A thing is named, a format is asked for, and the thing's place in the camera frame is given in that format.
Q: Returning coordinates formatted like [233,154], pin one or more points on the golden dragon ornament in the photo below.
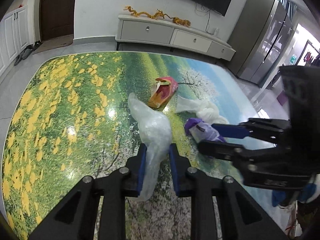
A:
[160,15]
[136,12]

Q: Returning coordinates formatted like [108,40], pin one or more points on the golden tiger ornament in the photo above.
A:
[182,22]

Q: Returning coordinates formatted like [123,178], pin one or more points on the red orange snack packet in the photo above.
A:
[162,95]

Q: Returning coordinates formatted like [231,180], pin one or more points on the white plastic bag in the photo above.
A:
[207,112]

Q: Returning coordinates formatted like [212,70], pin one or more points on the silver double-door refrigerator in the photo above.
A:
[257,42]

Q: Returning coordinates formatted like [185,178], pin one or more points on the purple stool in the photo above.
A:
[283,100]

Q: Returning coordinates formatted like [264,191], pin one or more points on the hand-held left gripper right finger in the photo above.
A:
[173,165]

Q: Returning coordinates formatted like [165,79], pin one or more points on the landscape printed coffee table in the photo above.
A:
[62,105]

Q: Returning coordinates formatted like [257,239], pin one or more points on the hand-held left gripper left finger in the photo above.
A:
[142,165]

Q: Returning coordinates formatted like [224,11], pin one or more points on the purple wrapper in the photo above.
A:
[200,130]

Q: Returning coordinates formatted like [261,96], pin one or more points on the grey slipper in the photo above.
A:
[25,54]
[18,60]

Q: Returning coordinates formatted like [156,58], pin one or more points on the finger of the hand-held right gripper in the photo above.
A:
[217,149]
[230,130]

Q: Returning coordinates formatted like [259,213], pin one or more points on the brown doormat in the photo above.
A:
[52,45]

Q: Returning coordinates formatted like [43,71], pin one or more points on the dark brown entrance door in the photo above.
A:
[57,10]

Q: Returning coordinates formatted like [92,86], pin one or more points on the clear plastic bag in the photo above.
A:
[152,130]

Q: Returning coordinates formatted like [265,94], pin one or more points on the dark shoe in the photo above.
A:
[30,47]
[37,43]

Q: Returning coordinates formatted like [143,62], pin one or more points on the hanging red garment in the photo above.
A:
[310,56]

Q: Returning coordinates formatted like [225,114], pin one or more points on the blue curtain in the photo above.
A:
[288,7]

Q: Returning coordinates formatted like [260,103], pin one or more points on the white television cabinet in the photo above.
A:
[147,32]

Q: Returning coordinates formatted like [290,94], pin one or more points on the white floor cupboards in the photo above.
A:
[12,37]

